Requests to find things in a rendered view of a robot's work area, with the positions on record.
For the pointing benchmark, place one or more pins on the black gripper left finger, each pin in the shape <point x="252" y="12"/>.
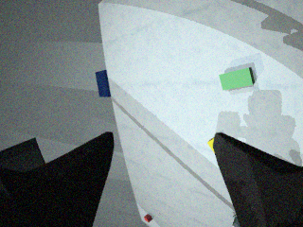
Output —
<point x="62" y="193"/>

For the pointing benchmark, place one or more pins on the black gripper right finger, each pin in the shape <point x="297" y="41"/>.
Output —
<point x="265" y="190"/>

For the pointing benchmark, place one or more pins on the small red block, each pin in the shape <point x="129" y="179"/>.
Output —
<point x="148" y="218"/>

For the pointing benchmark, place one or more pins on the green block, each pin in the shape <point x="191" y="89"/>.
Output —
<point x="237" y="79"/>

